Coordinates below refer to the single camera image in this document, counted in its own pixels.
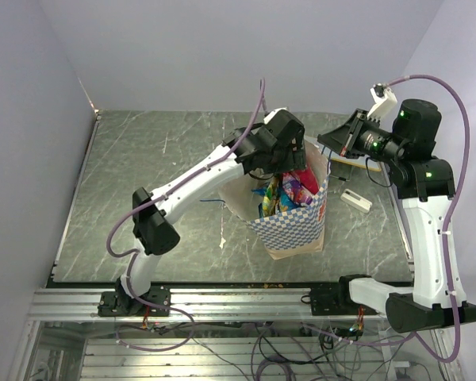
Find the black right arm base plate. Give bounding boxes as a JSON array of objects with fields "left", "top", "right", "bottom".
[{"left": 298, "top": 282, "right": 378, "bottom": 317}]

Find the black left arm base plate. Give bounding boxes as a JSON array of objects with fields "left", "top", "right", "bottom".
[{"left": 98, "top": 283, "right": 171, "bottom": 318}]

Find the blue candy snack bag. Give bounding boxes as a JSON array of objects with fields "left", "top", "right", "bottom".
[{"left": 251, "top": 176, "right": 299, "bottom": 214}]

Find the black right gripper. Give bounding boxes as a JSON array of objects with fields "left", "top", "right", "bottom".
[{"left": 317, "top": 108, "right": 406, "bottom": 165}]

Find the white small box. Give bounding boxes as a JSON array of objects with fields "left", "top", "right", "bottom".
[{"left": 340, "top": 189, "right": 373, "bottom": 214}]

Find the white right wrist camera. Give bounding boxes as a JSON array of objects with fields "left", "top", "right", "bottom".
[{"left": 367, "top": 83, "right": 397, "bottom": 121}]

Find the blue checkered paper bag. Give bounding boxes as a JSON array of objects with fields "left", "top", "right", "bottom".
[{"left": 218, "top": 138, "right": 329, "bottom": 260}]

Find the green chips snack bag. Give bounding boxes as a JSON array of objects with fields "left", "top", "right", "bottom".
[{"left": 257, "top": 176, "right": 281, "bottom": 218}]

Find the purple candy snack bag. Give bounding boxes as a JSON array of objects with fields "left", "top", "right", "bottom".
[{"left": 282, "top": 173, "right": 313, "bottom": 206}]

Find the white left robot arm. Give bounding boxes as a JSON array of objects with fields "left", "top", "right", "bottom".
[{"left": 115, "top": 108, "right": 306, "bottom": 315}]

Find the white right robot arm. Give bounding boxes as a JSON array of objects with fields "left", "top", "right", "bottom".
[{"left": 317, "top": 98, "right": 476, "bottom": 333}]

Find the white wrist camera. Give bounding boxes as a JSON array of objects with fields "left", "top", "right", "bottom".
[
  {"left": 263, "top": 107, "right": 288, "bottom": 125},
  {"left": 367, "top": 83, "right": 397, "bottom": 121}
]

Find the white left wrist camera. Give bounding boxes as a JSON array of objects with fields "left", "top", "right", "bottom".
[{"left": 263, "top": 107, "right": 288, "bottom": 125}]

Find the red REAL chips bag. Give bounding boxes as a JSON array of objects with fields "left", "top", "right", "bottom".
[{"left": 290, "top": 166, "right": 319, "bottom": 194}]

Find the aluminium frame rail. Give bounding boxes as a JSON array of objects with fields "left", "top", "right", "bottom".
[{"left": 27, "top": 287, "right": 445, "bottom": 322}]

